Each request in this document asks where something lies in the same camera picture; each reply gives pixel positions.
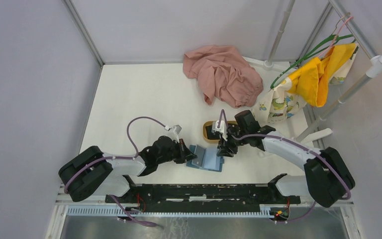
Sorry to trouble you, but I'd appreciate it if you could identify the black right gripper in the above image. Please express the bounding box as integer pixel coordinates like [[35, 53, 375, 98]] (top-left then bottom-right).
[[216, 128, 248, 158]]

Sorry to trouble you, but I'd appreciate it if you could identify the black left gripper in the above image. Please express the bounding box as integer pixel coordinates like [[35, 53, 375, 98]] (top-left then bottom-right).
[[157, 138, 197, 164]]

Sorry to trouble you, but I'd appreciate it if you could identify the blue card holder wallet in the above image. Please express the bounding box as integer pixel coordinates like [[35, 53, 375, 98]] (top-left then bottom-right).
[[186, 145, 224, 172]]

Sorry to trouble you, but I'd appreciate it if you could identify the dark grey credit card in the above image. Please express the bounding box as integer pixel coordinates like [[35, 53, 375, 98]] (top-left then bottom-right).
[[205, 124, 221, 140]]

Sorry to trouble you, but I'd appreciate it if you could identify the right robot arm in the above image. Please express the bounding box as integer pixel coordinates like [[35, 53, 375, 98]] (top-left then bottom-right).
[[211, 110, 356, 208]]

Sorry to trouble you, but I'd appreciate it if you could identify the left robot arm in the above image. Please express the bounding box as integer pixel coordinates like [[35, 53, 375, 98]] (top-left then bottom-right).
[[58, 136, 197, 203]]

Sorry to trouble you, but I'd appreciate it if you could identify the yellow oval card tray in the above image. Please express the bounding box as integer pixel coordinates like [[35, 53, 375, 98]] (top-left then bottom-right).
[[202, 121, 224, 144]]

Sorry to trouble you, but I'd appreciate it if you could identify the dinosaur print cloth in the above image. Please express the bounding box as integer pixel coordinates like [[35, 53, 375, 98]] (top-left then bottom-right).
[[252, 59, 350, 123]]

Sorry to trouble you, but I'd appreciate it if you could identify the pink crumpled cloth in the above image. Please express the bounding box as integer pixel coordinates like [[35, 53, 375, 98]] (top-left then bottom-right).
[[183, 45, 264, 109]]

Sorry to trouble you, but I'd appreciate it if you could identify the yellow garment on hanger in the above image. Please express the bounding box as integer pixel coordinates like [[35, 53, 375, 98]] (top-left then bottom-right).
[[287, 43, 358, 107]]

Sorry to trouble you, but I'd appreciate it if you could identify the green clothes hanger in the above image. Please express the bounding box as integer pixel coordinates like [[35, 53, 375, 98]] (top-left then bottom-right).
[[270, 34, 355, 89]]

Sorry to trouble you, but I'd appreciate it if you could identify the pink clothes hanger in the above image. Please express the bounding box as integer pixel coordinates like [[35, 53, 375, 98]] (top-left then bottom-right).
[[317, 16, 354, 58]]

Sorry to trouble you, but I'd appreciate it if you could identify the white clothes rack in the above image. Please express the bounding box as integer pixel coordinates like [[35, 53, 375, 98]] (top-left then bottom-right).
[[253, 0, 382, 141]]

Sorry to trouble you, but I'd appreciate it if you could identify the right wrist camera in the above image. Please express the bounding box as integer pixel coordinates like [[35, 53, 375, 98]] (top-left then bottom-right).
[[211, 120, 227, 135]]

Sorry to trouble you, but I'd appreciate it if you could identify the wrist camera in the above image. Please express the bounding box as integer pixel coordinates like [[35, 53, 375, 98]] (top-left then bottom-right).
[[211, 120, 227, 135], [164, 124, 182, 135]]

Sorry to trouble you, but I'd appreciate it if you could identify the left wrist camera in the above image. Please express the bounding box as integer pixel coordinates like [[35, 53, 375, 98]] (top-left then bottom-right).
[[164, 124, 182, 135]]

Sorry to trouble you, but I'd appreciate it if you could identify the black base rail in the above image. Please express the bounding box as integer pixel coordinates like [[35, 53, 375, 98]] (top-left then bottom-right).
[[105, 184, 301, 213]]

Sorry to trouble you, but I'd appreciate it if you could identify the white slotted cable duct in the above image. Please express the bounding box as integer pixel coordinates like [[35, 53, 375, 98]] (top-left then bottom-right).
[[66, 206, 273, 219]]

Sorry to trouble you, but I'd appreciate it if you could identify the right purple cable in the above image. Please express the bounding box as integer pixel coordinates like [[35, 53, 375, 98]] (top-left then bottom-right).
[[217, 109, 352, 224]]

